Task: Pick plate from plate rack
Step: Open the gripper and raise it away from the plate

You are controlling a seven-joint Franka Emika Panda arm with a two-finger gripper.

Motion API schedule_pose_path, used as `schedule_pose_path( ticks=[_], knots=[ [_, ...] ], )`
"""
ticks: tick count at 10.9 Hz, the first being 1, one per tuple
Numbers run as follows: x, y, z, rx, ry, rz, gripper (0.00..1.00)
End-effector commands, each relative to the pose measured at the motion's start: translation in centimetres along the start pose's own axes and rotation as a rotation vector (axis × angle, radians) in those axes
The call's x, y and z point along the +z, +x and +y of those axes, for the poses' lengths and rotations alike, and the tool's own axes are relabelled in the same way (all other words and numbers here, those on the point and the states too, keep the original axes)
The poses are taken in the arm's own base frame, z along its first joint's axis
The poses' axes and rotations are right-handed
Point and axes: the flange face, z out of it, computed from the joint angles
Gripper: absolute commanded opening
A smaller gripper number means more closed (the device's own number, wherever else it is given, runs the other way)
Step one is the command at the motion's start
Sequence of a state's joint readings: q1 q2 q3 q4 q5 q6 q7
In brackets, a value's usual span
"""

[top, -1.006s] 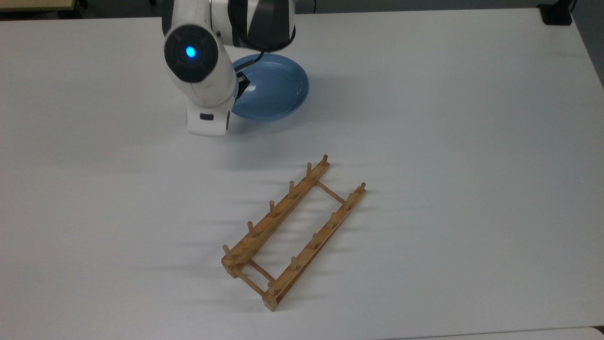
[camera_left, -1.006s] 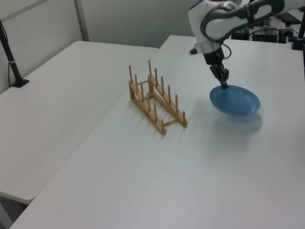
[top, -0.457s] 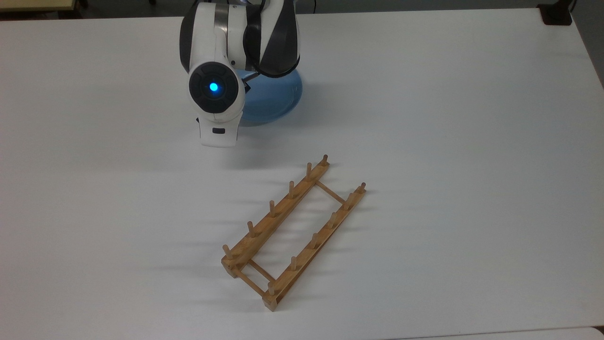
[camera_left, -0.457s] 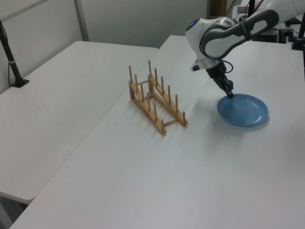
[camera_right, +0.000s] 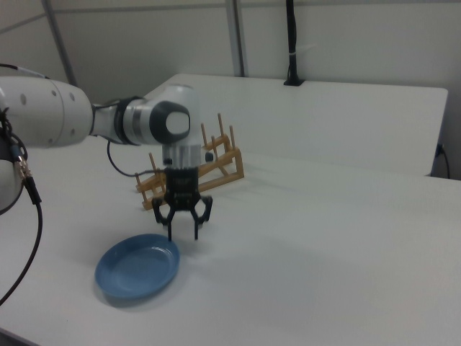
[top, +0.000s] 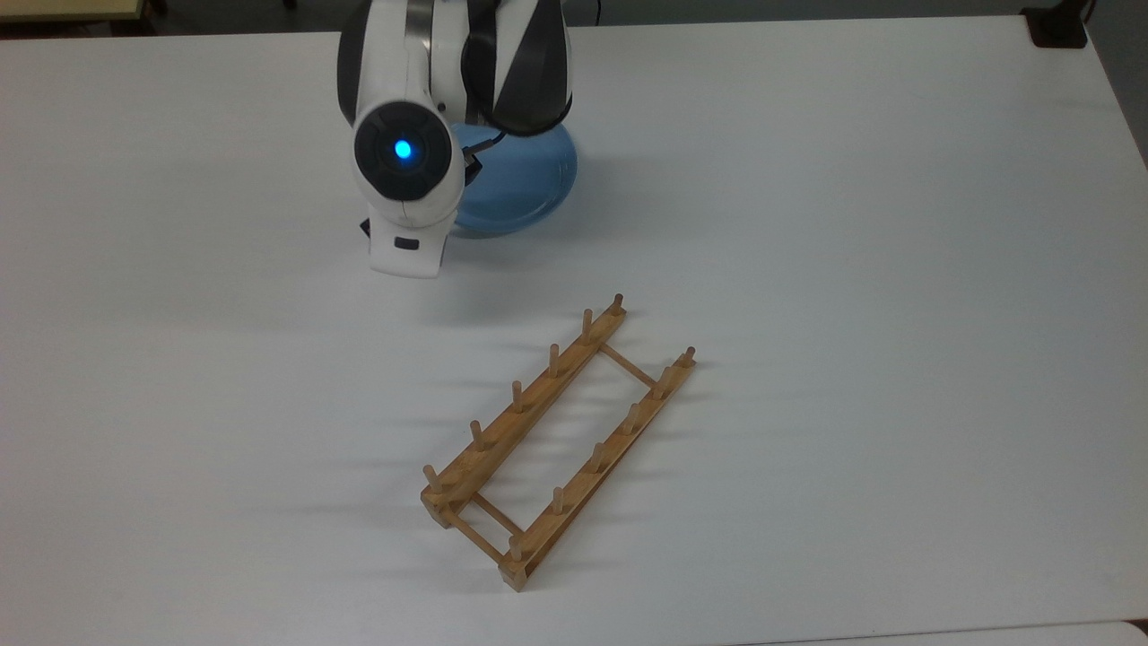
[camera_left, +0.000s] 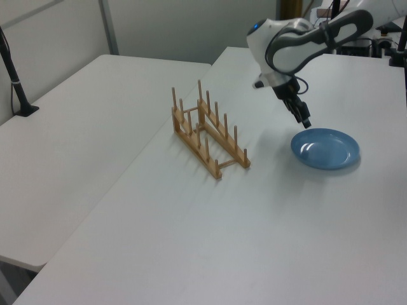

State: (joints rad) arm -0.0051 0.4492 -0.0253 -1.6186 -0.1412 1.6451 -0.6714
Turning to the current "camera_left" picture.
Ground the black equipment box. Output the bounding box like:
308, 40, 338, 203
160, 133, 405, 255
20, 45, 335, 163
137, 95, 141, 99
339, 37, 373, 58

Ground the black camera stand pole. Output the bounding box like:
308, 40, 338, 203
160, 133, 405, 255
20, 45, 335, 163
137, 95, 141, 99
0, 25, 41, 118
388, 17, 407, 67

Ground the yellow panel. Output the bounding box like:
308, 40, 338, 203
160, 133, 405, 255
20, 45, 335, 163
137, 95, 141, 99
280, 0, 307, 22

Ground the grey metal partition post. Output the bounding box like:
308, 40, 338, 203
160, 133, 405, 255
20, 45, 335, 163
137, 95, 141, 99
97, 0, 121, 55

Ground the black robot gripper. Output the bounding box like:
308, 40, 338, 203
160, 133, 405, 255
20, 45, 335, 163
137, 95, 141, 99
272, 76, 313, 130

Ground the blue round plate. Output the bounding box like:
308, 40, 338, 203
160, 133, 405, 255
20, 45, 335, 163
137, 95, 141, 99
290, 127, 361, 172

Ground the wooden plate rack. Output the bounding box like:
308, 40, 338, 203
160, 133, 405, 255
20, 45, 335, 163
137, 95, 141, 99
170, 79, 252, 180

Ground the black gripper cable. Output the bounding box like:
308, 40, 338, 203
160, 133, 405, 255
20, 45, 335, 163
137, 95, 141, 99
294, 75, 310, 97

